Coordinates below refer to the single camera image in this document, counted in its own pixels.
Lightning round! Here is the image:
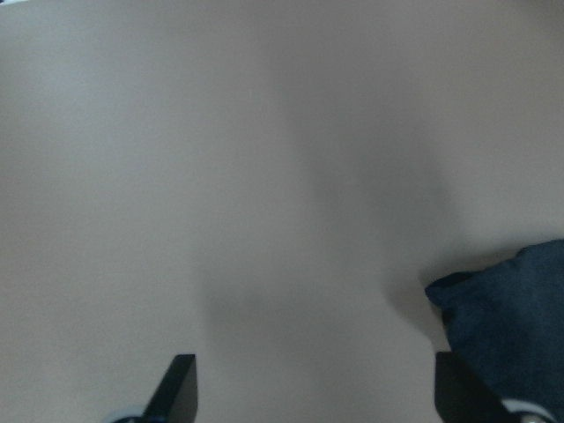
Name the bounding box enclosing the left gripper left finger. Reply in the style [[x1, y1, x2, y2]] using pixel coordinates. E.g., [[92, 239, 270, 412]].
[[143, 354, 197, 423]]

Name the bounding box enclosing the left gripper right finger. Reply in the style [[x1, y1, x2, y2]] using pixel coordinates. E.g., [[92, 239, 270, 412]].
[[434, 352, 507, 423]]

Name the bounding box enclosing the black printed t-shirt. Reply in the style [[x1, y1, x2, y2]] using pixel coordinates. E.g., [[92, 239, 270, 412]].
[[425, 240, 563, 414]]

